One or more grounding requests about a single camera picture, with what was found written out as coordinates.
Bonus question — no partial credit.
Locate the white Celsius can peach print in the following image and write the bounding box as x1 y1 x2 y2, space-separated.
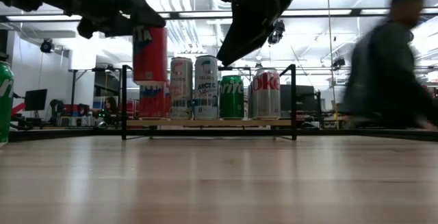
170 56 194 121

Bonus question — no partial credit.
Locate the person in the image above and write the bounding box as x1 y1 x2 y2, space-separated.
104 96 120 119
340 0 438 131

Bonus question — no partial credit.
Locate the black metal table frame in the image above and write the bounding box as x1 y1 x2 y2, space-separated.
8 127 438 142

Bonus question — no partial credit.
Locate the green Sprite can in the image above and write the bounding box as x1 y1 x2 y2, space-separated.
219 75 245 120
0 61 16 148

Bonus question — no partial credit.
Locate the black background monitor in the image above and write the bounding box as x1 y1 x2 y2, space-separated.
23 88 49 112
280 84 323 114

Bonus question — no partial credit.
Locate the white Celsius can blue palm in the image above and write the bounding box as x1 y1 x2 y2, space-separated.
194 55 220 121

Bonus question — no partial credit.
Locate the thin black background stand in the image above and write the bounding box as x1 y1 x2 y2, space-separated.
218 65 256 81

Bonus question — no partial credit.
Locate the black metal frame stand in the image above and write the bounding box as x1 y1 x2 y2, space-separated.
279 63 298 141

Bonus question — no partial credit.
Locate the black overhead frame bar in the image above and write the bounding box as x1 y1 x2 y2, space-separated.
0 7 438 22

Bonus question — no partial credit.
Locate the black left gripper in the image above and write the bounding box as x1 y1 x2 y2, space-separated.
64 0 167 40

